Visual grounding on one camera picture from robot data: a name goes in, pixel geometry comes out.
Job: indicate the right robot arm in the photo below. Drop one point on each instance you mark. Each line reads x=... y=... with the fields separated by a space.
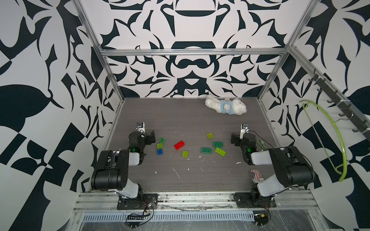
x=290 y=167

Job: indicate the black connector box right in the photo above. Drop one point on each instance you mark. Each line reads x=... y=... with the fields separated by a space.
x=261 y=220

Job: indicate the black wall hook rack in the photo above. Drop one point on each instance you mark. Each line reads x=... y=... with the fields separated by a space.
x=349 y=110

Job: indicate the black connector box left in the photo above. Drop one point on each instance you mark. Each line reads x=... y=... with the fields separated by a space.
x=135 y=218

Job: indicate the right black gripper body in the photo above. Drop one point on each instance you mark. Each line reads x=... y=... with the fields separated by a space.
x=239 y=142

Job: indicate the red lego brick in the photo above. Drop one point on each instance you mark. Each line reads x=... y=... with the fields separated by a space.
x=179 y=145

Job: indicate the american flag item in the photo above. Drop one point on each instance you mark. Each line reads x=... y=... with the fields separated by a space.
x=256 y=176

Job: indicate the dark green long lego brick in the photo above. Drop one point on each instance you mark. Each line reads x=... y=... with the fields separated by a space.
x=206 y=150

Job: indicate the black connector box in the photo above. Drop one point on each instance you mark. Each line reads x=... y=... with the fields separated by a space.
x=261 y=220
x=135 y=218

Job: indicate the green plastic hanger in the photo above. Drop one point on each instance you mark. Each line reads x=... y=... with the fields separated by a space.
x=327 y=137

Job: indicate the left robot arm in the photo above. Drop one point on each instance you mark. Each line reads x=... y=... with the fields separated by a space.
x=111 y=172

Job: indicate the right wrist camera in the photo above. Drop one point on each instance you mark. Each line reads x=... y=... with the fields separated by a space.
x=244 y=129

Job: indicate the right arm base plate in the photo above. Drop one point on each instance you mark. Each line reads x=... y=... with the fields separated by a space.
x=253 y=200

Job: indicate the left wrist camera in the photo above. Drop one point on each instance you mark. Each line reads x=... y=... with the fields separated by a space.
x=140 y=127

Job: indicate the lime long lego brick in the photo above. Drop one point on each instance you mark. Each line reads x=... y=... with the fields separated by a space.
x=220 y=152

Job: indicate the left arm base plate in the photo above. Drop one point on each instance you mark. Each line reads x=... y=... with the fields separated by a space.
x=143 y=201

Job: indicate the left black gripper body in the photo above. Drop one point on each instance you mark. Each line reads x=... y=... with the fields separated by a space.
x=148 y=140

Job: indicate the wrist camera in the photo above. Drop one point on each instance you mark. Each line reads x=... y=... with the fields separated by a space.
x=140 y=127
x=244 y=129

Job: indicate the white plush toy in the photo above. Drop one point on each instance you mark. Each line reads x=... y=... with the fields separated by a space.
x=226 y=106

